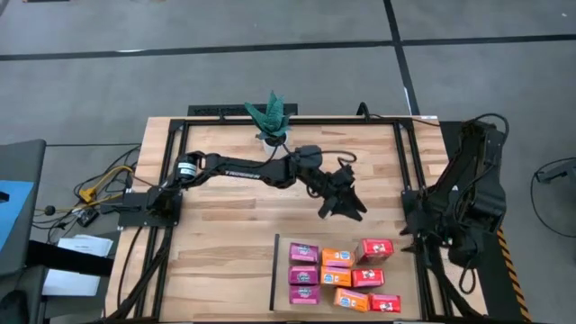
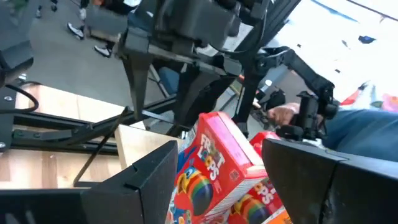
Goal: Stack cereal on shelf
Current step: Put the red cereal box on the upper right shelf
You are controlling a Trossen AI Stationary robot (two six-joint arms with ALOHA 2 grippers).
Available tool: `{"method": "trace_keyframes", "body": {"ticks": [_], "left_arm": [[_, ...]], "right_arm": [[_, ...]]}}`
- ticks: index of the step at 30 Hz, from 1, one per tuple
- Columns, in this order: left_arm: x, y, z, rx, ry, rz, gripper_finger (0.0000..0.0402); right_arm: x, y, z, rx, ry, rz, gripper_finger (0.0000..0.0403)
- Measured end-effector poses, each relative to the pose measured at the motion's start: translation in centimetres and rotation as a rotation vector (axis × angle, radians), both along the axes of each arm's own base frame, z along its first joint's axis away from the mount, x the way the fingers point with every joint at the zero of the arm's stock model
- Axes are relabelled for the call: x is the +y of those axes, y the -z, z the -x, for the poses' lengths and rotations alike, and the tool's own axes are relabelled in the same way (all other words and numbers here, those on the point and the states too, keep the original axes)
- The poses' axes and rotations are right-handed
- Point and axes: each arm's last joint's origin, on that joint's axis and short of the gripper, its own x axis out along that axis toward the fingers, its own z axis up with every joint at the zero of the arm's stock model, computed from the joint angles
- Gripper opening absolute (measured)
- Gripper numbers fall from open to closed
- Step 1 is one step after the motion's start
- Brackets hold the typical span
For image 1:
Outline black cable bundle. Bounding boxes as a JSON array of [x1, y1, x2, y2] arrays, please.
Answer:
[[411, 233, 485, 321], [103, 224, 175, 321]]

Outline yellow cable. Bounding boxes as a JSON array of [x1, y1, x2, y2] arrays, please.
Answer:
[[74, 164, 136, 206]]

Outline pink Raisin Bran box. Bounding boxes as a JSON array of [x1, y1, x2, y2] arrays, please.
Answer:
[[287, 265, 320, 286], [289, 284, 321, 306], [288, 242, 320, 264]]

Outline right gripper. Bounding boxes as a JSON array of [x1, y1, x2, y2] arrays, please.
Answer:
[[399, 200, 436, 254]]

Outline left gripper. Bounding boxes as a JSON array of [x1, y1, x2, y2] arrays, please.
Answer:
[[317, 164, 368, 222]]

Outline green snake plant white pot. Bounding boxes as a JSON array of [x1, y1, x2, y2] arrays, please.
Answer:
[[244, 91, 293, 157]]

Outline black bar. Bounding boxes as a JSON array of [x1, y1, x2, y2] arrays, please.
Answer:
[[26, 240, 114, 276]]

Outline red Froot Loops box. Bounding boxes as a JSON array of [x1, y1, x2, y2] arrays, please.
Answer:
[[368, 292, 402, 314], [355, 238, 395, 266], [351, 268, 386, 289]]

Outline grey cabinet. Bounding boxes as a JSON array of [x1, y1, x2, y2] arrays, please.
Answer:
[[0, 139, 48, 278]]

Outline black aluminium table frame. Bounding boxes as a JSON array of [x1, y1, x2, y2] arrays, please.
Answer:
[[103, 117, 490, 323]]

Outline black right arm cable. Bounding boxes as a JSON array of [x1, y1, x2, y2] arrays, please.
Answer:
[[458, 263, 478, 296]]

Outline thin black cable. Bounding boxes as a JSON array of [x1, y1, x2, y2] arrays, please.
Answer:
[[371, 112, 445, 128]]

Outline black mat yellow striped edge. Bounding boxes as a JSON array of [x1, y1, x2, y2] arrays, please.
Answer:
[[438, 120, 533, 323]]

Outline orange Mini Wheats box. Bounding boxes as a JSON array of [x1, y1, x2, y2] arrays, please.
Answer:
[[319, 265, 353, 288], [320, 247, 356, 269], [333, 287, 371, 313]]

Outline white paper sheets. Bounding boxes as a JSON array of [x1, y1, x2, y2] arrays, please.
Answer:
[[42, 233, 114, 297]]

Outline blue sheet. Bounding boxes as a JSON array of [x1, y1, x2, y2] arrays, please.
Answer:
[[0, 179, 36, 253]]

